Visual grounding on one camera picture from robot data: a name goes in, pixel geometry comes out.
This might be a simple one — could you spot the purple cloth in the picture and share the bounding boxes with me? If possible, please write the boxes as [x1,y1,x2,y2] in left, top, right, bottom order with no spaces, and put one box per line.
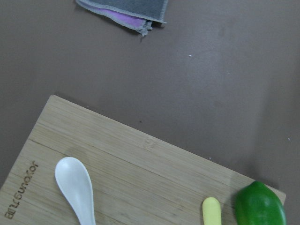
[91,7,152,31]

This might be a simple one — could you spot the white ceramic spoon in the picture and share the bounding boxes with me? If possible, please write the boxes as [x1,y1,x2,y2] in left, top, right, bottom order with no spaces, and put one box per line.
[55,157,96,225]

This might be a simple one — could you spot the green lime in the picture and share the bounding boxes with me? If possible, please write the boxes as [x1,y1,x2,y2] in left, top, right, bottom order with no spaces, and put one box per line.
[234,181,287,225]

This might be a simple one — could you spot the grey folded cloth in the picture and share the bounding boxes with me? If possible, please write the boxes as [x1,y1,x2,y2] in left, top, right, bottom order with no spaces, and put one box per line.
[76,0,168,36]

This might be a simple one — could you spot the bamboo cutting board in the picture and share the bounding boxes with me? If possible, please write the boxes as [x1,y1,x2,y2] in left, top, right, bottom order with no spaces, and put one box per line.
[0,95,253,225]

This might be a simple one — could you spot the yellow plastic knife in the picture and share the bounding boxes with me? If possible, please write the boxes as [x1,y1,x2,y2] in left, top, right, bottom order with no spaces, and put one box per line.
[202,197,222,225]

